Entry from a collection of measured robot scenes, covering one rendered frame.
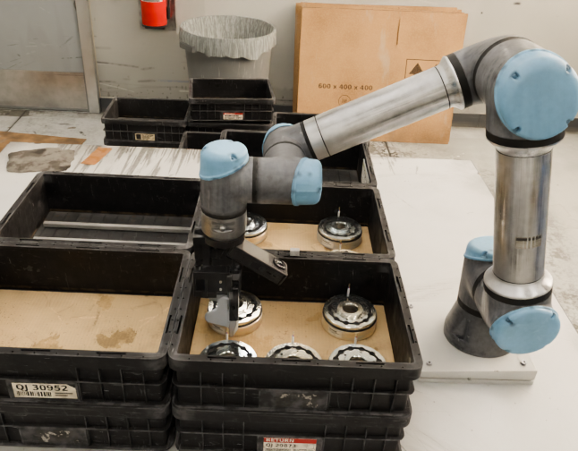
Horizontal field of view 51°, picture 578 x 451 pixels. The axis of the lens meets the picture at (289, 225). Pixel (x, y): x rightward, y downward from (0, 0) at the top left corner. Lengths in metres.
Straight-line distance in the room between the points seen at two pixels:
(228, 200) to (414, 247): 0.83
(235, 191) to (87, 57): 3.40
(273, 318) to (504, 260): 0.44
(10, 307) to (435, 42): 3.27
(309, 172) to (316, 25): 3.02
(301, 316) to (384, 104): 0.43
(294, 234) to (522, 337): 0.57
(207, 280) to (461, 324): 0.56
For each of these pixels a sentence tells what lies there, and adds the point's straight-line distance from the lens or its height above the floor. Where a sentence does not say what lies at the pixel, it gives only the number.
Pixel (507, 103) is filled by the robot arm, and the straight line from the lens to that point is 0.93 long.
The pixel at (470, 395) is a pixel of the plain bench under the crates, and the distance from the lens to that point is 1.31.
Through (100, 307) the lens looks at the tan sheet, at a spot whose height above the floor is 0.83.
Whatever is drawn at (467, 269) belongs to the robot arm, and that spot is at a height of 0.91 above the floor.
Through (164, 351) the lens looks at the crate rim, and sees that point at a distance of 0.99.
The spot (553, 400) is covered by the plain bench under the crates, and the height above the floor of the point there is 0.70.
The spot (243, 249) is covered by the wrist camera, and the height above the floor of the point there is 1.02.
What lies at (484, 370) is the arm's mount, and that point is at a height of 0.74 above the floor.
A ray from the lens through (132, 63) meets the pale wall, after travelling 4.28.
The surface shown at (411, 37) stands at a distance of 4.04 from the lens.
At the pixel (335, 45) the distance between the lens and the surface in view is 3.97.
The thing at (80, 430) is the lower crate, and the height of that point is 0.75.
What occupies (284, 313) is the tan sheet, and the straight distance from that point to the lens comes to 1.21.
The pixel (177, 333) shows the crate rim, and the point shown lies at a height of 0.92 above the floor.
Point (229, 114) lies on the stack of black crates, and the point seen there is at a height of 0.53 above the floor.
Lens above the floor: 1.61
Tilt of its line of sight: 32 degrees down
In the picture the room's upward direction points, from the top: 3 degrees clockwise
